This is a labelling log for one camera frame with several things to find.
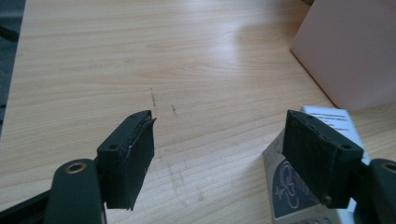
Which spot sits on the pink box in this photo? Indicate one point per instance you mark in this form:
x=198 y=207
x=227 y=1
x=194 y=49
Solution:
x=351 y=53

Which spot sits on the white and blue printed box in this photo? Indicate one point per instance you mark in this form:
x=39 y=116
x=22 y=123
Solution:
x=288 y=199

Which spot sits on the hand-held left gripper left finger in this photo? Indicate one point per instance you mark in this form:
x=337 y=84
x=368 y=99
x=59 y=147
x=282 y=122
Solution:
x=127 y=161

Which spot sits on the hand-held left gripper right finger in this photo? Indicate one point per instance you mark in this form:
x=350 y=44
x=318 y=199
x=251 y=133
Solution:
x=317 y=161

